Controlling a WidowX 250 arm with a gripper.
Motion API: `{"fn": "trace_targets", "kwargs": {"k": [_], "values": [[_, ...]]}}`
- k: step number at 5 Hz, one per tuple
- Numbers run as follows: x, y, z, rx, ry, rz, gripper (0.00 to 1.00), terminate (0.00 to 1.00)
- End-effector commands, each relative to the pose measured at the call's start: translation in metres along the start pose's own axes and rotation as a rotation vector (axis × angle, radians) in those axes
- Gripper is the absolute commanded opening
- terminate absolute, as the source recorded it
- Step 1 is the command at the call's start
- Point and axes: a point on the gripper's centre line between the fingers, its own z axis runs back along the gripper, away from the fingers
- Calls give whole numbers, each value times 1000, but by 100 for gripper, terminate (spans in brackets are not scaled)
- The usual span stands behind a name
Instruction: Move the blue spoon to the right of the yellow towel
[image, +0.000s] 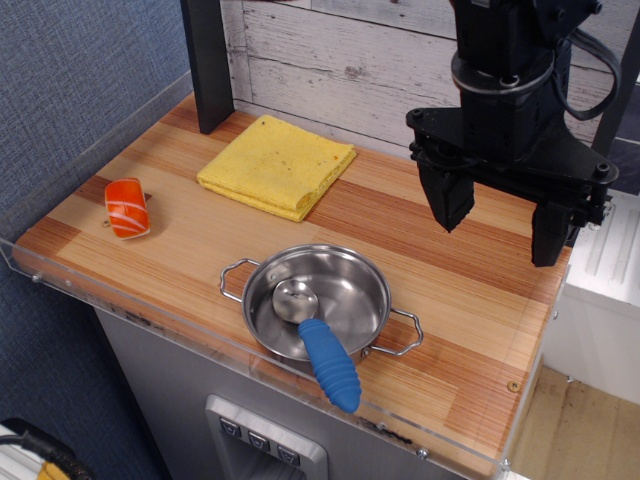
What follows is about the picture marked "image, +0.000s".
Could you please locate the silver button control panel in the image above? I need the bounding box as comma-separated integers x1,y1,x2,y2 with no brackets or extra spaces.
205,394,329,479

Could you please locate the stainless steel pot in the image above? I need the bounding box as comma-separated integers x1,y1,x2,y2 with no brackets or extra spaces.
220,244,424,372

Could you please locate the black vertical post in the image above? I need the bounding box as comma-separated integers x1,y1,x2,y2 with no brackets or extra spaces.
591,1,639,157
180,0,235,134

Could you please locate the orange salmon sushi toy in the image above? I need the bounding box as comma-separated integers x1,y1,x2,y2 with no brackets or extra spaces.
104,177,151,240

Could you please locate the black vertical post right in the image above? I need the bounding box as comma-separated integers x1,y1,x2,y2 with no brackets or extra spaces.
591,1,639,157

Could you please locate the black vertical post left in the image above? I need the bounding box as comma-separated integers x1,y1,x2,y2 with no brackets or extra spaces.
180,0,235,134

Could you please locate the grey toy kitchen cabinet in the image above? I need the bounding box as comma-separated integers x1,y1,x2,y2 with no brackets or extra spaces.
97,311,457,479

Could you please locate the yellow folded towel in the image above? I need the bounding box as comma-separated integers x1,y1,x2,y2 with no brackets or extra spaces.
197,115,357,222

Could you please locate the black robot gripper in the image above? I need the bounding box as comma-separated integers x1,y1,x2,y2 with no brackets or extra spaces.
406,48,618,267

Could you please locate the clear acrylic table guard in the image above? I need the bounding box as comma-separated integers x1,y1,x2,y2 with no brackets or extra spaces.
1,75,569,479

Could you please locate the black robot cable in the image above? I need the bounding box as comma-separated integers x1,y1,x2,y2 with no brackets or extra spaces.
563,27,623,123

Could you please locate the white toy sink unit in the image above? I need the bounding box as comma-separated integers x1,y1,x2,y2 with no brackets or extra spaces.
542,192,639,404

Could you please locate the black and yellow cable bundle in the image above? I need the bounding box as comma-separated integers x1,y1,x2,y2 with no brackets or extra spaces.
0,417,96,480

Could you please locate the blue handled metal spoon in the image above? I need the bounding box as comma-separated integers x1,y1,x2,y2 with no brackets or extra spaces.
272,279,362,413

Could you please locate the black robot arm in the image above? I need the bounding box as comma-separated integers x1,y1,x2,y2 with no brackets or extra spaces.
406,1,621,267

